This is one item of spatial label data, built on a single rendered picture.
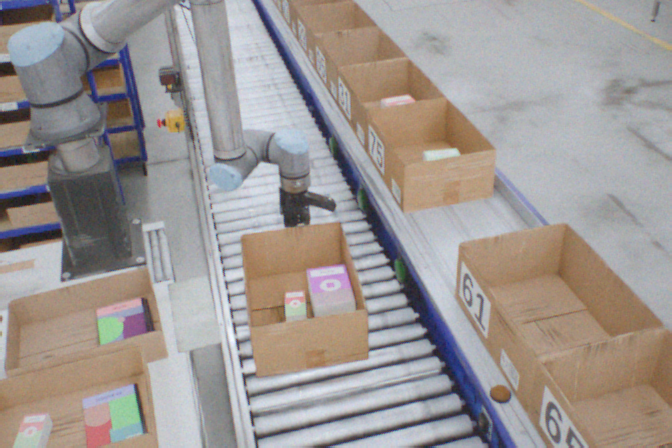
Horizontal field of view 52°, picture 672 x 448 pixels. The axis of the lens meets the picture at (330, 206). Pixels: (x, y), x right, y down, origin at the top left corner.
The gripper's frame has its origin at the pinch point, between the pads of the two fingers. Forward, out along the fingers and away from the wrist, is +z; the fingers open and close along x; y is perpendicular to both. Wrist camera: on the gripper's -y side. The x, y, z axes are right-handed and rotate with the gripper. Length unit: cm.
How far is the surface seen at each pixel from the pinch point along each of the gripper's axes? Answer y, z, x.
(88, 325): 66, 5, 14
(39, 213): 102, 42, -114
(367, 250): -18.3, 6.5, 2.4
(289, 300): 10.7, 0.6, 25.0
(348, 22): -55, -14, -151
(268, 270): 13.7, 2.9, 7.4
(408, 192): -30.4, -14.6, 5.6
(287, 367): 15.6, 4.0, 46.0
